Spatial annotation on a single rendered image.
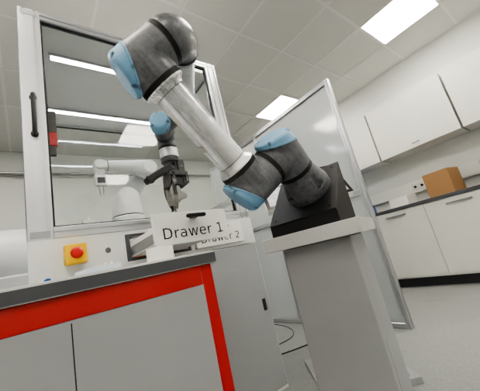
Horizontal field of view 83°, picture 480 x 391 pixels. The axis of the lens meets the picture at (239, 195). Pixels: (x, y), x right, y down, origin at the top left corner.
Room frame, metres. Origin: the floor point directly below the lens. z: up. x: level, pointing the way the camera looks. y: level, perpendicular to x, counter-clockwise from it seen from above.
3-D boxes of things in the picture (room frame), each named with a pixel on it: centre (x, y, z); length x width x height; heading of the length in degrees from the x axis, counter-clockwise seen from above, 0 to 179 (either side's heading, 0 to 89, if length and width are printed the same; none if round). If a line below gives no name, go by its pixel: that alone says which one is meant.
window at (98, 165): (1.26, 0.38, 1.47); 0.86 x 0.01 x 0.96; 129
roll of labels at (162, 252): (0.73, 0.24, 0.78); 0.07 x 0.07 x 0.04
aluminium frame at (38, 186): (1.61, 0.66, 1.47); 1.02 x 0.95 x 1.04; 129
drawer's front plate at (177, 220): (0.96, 0.19, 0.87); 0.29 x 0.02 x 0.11; 129
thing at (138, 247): (1.13, 0.32, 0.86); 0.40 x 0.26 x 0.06; 39
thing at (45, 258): (1.61, 0.67, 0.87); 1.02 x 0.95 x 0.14; 129
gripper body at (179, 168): (1.05, 0.24, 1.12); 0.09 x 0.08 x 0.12; 129
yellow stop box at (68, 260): (0.99, 0.64, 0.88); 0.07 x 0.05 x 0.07; 129
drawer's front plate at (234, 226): (1.41, 0.15, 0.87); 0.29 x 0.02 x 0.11; 129
